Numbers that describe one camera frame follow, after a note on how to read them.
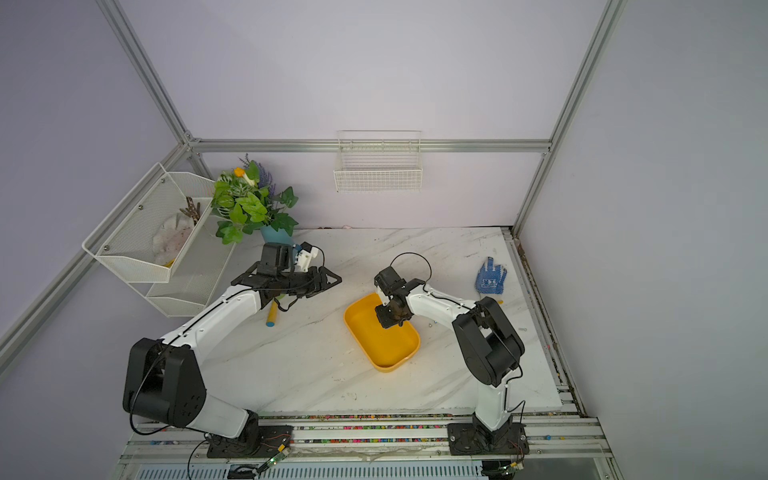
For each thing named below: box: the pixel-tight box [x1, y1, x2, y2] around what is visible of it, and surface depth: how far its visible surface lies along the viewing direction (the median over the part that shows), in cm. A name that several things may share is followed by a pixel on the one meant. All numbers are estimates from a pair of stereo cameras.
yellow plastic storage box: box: [344, 292, 421, 373], surface depth 90 cm
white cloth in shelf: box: [152, 212, 195, 265], surface depth 79 cm
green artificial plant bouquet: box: [212, 154, 299, 245], surface depth 85 cm
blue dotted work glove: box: [475, 256, 508, 295], surface depth 106 cm
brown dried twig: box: [179, 196, 201, 226], surface depth 84 cm
